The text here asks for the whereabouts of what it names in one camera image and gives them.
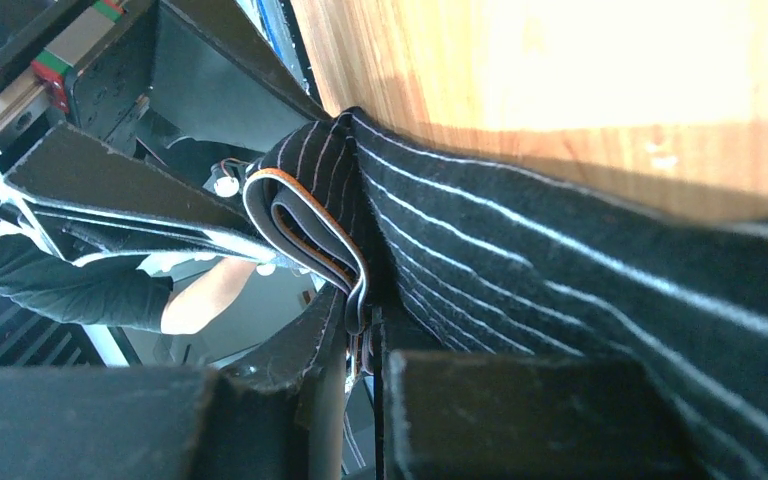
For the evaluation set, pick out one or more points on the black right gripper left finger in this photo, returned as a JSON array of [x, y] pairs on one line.
[[275, 413]]

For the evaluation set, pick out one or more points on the person in black sleeve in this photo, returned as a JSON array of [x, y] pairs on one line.
[[116, 293]]

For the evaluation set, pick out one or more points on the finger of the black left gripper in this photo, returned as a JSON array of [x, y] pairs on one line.
[[126, 199]]

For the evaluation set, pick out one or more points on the black pinstriped underwear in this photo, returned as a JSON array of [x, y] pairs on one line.
[[496, 258]]

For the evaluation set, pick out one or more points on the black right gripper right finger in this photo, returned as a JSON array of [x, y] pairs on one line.
[[444, 414]]

